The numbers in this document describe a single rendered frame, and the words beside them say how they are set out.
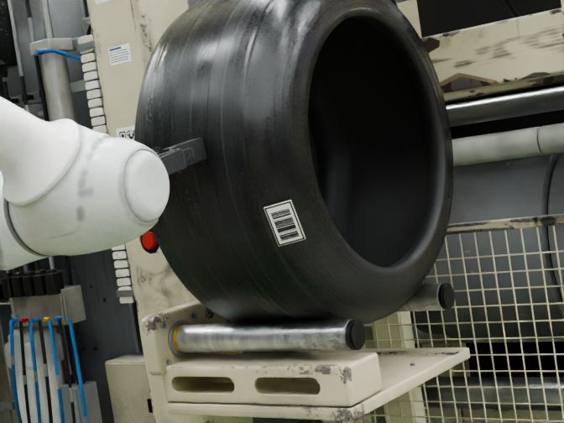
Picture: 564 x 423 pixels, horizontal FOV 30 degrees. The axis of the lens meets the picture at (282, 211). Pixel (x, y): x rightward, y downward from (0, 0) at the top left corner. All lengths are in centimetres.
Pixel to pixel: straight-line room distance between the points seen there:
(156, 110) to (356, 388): 49
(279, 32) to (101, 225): 54
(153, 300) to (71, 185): 83
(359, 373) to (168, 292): 43
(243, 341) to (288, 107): 39
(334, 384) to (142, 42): 66
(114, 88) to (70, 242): 80
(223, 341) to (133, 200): 66
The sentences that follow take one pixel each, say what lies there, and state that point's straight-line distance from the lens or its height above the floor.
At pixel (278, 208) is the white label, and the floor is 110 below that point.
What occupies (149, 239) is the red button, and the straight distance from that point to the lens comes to 181.
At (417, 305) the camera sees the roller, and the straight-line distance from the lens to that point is 177.
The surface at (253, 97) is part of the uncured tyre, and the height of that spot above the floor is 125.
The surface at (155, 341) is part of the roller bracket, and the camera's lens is 169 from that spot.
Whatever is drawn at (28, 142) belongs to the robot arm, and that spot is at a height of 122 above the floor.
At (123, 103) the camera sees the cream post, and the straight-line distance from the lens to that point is 183.
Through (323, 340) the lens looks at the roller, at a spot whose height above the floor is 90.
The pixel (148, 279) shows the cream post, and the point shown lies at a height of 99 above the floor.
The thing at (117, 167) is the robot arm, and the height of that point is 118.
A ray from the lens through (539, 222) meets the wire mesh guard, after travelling 187.
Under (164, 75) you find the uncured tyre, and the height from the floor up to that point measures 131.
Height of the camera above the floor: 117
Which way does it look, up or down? 3 degrees down
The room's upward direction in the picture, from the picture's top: 9 degrees counter-clockwise
